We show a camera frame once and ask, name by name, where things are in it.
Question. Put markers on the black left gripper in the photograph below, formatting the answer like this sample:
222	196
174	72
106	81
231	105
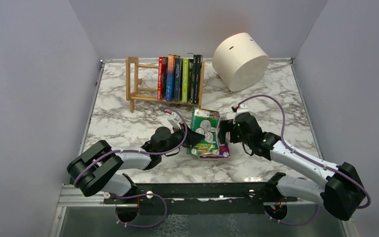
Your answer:
186	137

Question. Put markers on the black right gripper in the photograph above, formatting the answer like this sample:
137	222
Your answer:
224	130

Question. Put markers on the green cartoon paperback book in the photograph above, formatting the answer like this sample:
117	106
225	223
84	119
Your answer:
205	122

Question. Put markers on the purple spine paperback book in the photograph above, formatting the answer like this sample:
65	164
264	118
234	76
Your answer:
224	153

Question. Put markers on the wooden dowel rack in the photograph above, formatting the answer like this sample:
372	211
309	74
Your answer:
134	91

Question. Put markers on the dark green hardcover book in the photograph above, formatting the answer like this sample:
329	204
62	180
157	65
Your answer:
199	59

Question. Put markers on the red spine paperback book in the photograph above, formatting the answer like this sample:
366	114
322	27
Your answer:
162	77

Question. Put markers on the blue cover paperback book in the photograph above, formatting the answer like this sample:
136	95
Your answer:
170	76

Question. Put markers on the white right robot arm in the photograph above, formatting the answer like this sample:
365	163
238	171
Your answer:
336	187

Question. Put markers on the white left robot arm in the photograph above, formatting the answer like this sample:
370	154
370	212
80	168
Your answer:
95	170

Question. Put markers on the cream cylindrical lamp shade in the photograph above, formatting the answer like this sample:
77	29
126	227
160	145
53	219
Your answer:
240	62

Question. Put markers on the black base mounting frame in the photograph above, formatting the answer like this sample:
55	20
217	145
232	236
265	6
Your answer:
199	198

